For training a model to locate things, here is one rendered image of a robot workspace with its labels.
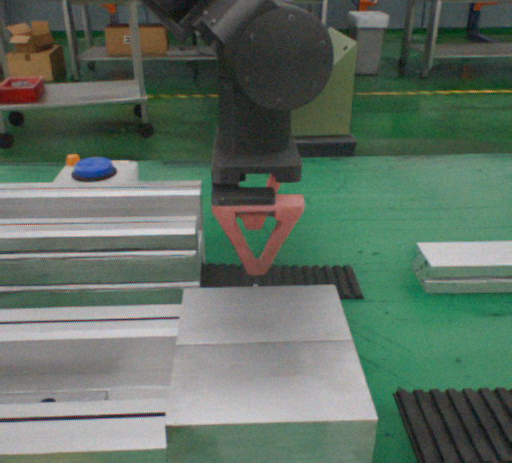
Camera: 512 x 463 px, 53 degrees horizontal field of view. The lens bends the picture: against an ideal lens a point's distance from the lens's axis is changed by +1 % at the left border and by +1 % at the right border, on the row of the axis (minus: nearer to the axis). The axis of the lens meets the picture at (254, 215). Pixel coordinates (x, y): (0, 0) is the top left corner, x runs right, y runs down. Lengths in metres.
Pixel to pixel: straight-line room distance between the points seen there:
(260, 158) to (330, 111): 0.51
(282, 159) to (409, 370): 0.18
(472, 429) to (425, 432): 0.03
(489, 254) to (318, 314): 0.25
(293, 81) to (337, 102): 0.57
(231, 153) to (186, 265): 0.09
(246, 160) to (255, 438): 0.21
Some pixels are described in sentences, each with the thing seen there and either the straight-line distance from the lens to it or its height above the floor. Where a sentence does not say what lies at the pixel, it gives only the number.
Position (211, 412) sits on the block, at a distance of 0.24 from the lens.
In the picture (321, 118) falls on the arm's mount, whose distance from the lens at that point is 0.88.
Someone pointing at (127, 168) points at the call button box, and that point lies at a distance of 0.59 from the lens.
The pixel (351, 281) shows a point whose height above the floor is 0.78.
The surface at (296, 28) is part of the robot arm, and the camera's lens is 0.30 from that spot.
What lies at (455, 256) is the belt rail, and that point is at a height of 0.81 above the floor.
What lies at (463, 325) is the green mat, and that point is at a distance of 0.46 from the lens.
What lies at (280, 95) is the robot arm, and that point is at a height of 0.98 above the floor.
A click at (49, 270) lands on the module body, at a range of 0.43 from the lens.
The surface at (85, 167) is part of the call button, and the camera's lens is 0.57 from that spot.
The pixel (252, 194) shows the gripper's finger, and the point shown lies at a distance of 0.37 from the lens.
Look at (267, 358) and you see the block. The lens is 0.26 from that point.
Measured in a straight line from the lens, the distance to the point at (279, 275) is 0.48.
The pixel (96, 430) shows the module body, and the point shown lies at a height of 0.86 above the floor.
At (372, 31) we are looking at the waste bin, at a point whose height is 0.41.
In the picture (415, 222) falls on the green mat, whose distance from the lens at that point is 0.61.
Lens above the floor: 1.05
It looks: 27 degrees down
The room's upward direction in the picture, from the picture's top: straight up
